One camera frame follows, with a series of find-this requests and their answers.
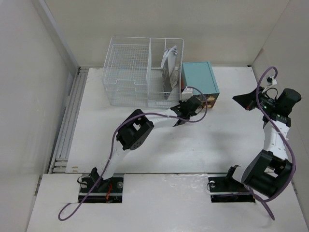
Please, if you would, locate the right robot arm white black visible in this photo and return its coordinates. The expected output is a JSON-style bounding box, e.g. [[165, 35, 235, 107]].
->
[[224, 87, 301, 198]]

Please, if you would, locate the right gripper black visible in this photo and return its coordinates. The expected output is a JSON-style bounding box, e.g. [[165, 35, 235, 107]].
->
[[232, 86, 277, 113]]

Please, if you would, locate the aluminium rail frame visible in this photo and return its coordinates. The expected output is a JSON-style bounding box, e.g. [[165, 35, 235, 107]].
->
[[47, 67, 89, 174]]

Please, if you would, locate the white wire desk organizer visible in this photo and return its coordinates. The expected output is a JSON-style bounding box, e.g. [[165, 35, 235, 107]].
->
[[102, 37, 183, 109]]

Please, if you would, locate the grey setup guide booklet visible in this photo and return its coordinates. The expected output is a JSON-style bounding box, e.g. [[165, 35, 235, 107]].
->
[[161, 60, 178, 100]]

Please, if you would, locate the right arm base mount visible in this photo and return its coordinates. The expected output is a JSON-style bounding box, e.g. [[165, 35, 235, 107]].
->
[[207, 165, 255, 203]]

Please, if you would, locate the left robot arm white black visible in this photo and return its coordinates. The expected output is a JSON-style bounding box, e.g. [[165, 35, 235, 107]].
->
[[90, 96, 201, 192]]

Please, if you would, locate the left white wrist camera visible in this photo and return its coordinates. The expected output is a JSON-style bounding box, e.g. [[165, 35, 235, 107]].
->
[[181, 87, 193, 102]]

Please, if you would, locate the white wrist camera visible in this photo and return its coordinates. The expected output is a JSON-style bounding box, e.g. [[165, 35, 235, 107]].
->
[[266, 75, 277, 87], [181, 87, 193, 102]]

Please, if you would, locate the teal orange drawer box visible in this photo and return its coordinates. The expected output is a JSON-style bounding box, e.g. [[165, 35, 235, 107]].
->
[[181, 61, 220, 108]]

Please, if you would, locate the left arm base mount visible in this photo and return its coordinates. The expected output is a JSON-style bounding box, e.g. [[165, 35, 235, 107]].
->
[[77, 168, 124, 203]]

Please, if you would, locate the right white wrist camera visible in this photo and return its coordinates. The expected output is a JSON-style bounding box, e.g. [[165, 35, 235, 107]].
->
[[266, 75, 277, 87]]

